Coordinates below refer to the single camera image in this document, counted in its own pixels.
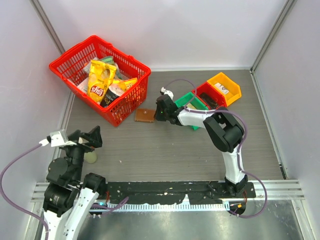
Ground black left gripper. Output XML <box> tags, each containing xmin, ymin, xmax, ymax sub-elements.
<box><xmin>65</xmin><ymin>124</ymin><xmax>102</xmax><ymax>182</ymax></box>

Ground brown leather card holder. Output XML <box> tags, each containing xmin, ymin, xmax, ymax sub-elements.
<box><xmin>134</xmin><ymin>108</ymin><xmax>156</xmax><ymax>123</ymax></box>

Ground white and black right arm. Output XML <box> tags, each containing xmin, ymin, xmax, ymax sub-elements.
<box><xmin>155</xmin><ymin>94</ymin><xmax>248</xmax><ymax>198</ymax></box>

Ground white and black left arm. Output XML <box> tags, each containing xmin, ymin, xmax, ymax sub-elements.
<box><xmin>41</xmin><ymin>125</ymin><xmax>107</xmax><ymax>240</ymax></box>

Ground gold cards in green bin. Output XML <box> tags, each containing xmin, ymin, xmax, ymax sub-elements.
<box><xmin>186</xmin><ymin>103</ymin><xmax>196</xmax><ymax>110</ymax></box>

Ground green squeeze bottle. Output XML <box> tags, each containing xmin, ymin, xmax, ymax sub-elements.
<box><xmin>84</xmin><ymin>151</ymin><xmax>98</xmax><ymax>164</ymax></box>

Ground green plastic bin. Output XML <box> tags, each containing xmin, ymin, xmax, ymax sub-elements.
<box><xmin>174</xmin><ymin>92</ymin><xmax>210</xmax><ymax>130</ymax></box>

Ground red plastic bin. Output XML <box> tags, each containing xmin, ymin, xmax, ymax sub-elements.
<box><xmin>191</xmin><ymin>82</ymin><xmax>227</xmax><ymax>110</ymax></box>

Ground dark item in red bin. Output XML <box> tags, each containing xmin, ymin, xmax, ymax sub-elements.
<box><xmin>199</xmin><ymin>92</ymin><xmax>219</xmax><ymax>109</ymax></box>

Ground yellow snack packet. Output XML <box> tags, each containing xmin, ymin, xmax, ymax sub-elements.
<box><xmin>112</xmin><ymin>77</ymin><xmax>138</xmax><ymax>92</ymax></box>

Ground black and white cup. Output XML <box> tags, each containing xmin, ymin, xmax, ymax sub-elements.
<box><xmin>100</xmin><ymin>84</ymin><xmax>125</xmax><ymax>108</ymax></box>

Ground red plastic shopping basket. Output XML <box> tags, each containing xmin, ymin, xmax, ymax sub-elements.
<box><xmin>49</xmin><ymin>35</ymin><xmax>151</xmax><ymax>127</ymax></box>

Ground white label in yellow bin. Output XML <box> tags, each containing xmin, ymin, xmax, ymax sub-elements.
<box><xmin>214</xmin><ymin>82</ymin><xmax>230</xmax><ymax>95</ymax></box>

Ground yellow plastic bin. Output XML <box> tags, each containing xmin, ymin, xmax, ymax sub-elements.
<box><xmin>206</xmin><ymin>72</ymin><xmax>242</xmax><ymax>107</ymax></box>

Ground yellow Lays chips bag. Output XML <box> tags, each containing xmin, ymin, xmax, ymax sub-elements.
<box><xmin>87</xmin><ymin>60</ymin><xmax>117</xmax><ymax>103</ymax></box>

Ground green snack packet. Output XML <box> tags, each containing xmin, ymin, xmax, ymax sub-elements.
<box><xmin>99</xmin><ymin>55</ymin><xmax>115</xmax><ymax>65</ymax></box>

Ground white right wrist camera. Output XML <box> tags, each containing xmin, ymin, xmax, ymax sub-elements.
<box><xmin>160</xmin><ymin>87</ymin><xmax>174</xmax><ymax>100</ymax></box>

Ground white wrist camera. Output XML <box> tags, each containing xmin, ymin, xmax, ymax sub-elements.
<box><xmin>160</xmin><ymin>87</ymin><xmax>174</xmax><ymax>100</ymax></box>
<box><xmin>39</xmin><ymin>129</ymin><xmax>77</xmax><ymax>147</ymax></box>

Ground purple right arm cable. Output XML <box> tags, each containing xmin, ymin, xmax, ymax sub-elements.
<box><xmin>164</xmin><ymin>79</ymin><xmax>268</xmax><ymax>219</ymax></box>

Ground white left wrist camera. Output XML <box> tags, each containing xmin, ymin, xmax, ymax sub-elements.
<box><xmin>39</xmin><ymin>129</ymin><xmax>77</xmax><ymax>147</ymax></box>

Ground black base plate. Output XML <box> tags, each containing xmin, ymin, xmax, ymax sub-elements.
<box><xmin>101</xmin><ymin>181</ymin><xmax>256</xmax><ymax>205</ymax></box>

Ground white cable duct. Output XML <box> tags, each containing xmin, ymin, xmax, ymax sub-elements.
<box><xmin>114</xmin><ymin>202</ymin><xmax>230</xmax><ymax>212</ymax></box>

